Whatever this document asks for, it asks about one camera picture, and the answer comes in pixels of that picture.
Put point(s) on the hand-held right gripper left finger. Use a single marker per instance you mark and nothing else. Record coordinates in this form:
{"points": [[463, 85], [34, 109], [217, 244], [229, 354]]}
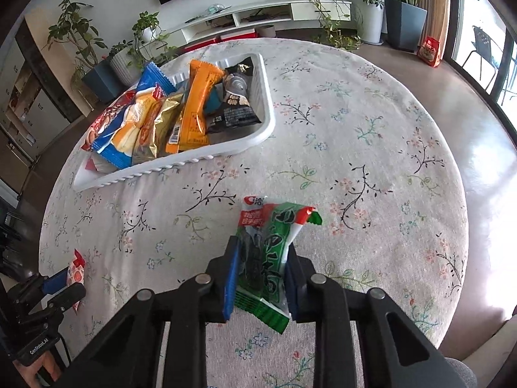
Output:
{"points": [[230, 275]]}

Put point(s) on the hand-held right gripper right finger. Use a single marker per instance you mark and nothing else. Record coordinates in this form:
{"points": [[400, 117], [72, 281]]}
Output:
{"points": [[291, 291]]}

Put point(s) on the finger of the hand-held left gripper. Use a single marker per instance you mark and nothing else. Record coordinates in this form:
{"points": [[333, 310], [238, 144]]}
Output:
{"points": [[66, 295], [54, 281]]}

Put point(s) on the small red snack packet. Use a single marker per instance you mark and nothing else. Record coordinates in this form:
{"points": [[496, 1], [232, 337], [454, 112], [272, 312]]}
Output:
{"points": [[76, 270]]}

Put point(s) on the green snack packet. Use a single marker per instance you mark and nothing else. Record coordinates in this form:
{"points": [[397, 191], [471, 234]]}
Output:
{"points": [[270, 250]]}

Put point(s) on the white plastic tray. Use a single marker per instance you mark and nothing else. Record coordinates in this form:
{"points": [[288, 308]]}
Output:
{"points": [[250, 139]]}

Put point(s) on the red and white snack packet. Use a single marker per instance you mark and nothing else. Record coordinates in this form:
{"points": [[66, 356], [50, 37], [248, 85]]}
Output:
{"points": [[105, 119]]}

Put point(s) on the black snack packet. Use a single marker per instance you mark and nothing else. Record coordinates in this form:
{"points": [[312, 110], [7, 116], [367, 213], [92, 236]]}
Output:
{"points": [[236, 105]]}

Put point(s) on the person's left hand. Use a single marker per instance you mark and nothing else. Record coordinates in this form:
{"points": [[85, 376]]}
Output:
{"points": [[40, 367]]}

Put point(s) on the pink snack packet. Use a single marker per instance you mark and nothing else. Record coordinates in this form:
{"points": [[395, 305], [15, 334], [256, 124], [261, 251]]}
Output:
{"points": [[95, 165]]}

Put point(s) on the floral tablecloth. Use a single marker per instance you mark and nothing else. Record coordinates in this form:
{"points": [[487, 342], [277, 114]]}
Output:
{"points": [[323, 149]]}

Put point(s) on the large blue snack packet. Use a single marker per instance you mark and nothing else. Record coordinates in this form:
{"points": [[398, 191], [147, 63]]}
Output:
{"points": [[121, 137]]}

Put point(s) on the gold snack packet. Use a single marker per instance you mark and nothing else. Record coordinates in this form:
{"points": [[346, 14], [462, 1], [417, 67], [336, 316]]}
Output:
{"points": [[159, 129]]}

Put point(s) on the orange snack packet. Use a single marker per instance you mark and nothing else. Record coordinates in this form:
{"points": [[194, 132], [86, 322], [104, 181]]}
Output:
{"points": [[194, 105]]}

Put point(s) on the small blue snack packet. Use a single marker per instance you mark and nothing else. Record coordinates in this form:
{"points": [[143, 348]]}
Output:
{"points": [[212, 102]]}

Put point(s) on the wooden cabinet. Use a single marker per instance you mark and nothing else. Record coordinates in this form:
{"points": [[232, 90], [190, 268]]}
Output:
{"points": [[32, 101]]}

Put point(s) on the plant in blue pot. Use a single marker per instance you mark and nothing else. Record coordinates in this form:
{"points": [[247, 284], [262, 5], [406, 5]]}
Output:
{"points": [[99, 81]]}

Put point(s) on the plant in white ribbed pot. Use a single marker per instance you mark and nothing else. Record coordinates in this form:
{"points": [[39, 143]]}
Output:
{"points": [[123, 64]]}

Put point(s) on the small grey empty pot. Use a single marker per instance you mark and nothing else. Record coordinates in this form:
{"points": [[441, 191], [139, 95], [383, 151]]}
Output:
{"points": [[267, 31]]}

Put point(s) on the trailing plant in white pot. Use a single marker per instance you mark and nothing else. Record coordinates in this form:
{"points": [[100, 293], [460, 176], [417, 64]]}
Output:
{"points": [[147, 32]]}

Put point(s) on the white television cabinet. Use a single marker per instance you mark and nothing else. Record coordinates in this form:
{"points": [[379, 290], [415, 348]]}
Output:
{"points": [[262, 12]]}

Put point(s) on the red gift bag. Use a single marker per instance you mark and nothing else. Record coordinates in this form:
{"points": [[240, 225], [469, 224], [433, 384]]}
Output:
{"points": [[429, 51]]}

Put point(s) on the bushy plant in white pot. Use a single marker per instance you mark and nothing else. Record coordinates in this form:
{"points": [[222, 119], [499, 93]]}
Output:
{"points": [[369, 20]]}

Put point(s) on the tall plant in dark planter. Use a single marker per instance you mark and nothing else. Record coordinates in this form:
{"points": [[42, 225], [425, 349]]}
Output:
{"points": [[404, 24]]}

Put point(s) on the black mesh chair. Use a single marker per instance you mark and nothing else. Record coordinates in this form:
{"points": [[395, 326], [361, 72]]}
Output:
{"points": [[482, 48]]}

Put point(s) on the wood-coloured curtain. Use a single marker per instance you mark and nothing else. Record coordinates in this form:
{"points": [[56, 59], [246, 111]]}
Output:
{"points": [[436, 4]]}

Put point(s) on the black window frame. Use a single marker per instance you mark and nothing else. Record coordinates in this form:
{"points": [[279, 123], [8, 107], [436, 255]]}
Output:
{"points": [[454, 16]]}

